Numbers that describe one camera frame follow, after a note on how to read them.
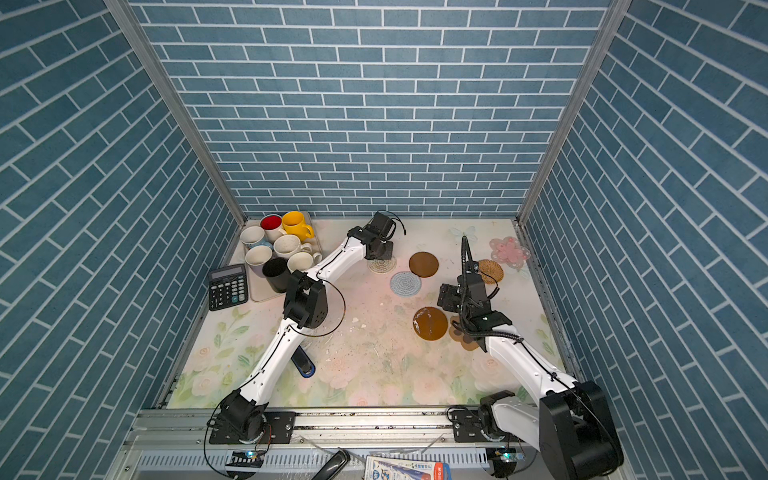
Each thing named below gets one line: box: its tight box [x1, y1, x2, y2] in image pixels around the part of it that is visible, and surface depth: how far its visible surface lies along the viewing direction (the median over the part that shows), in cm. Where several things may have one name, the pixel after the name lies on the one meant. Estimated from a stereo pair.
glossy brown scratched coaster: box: [412, 306, 449, 341], surface depth 93 cm
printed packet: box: [364, 456, 451, 480], surface depth 69 cm
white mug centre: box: [273, 234, 313, 259], surface depth 104 cm
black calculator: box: [208, 264, 249, 311], surface depth 101 cm
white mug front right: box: [287, 252, 323, 273], surface depth 98 cm
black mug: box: [262, 257, 291, 293], surface depth 97 cm
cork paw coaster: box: [449, 314, 479, 351], surface depth 90 cm
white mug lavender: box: [245, 245, 273, 278], surface depth 103 cm
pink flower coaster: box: [489, 236, 531, 269], surface depth 114 cm
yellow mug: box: [282, 211, 315, 242], surface depth 110 cm
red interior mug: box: [260, 213, 285, 243], surface depth 110 cm
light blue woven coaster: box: [390, 271, 422, 298], surface depth 104 cm
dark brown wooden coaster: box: [408, 251, 439, 278], surface depth 108 cm
